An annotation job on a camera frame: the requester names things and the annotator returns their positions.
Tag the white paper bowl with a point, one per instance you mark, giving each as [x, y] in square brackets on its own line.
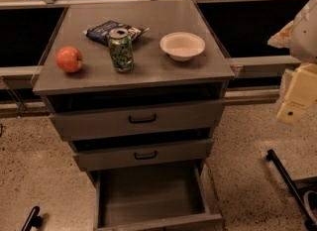
[182, 46]

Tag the red apple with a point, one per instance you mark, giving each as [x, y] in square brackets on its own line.
[69, 59]

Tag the grey open bottom drawer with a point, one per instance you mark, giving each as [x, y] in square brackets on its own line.
[160, 197]

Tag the grey metal railing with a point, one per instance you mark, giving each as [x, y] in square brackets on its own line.
[256, 76]

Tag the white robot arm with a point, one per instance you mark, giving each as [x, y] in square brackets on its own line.
[303, 38]

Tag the green soda can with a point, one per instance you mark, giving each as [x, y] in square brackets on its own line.
[120, 48]

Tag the grey top drawer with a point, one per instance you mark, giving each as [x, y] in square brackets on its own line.
[125, 121]

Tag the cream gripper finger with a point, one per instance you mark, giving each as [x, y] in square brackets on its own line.
[299, 93]
[281, 39]

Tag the grey middle drawer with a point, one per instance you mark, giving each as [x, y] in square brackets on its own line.
[135, 156]

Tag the black base leg left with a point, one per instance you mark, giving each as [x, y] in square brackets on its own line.
[34, 220]

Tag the blue chip bag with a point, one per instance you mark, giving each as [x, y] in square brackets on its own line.
[100, 33]

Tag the grey metal drawer cabinet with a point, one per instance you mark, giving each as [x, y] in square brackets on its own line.
[155, 79]

